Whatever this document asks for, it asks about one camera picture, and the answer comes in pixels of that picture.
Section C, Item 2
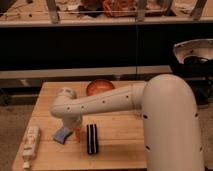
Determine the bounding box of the orange pepper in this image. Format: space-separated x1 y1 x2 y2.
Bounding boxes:
74 127 81 143

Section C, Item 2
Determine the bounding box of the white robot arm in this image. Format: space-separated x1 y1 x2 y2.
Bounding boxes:
50 74 205 171

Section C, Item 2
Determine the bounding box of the orange bowl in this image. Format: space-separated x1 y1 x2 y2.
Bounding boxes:
86 79 115 96

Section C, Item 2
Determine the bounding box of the long shelf bench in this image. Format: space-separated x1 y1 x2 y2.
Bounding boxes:
0 21 213 79

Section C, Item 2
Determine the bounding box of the wooden table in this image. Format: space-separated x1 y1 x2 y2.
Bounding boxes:
11 80 150 171

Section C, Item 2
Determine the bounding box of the white plastic bottle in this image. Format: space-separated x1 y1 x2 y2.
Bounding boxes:
22 126 40 171

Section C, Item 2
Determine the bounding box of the silver metal dome lamp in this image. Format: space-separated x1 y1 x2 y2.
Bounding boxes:
172 38 213 78

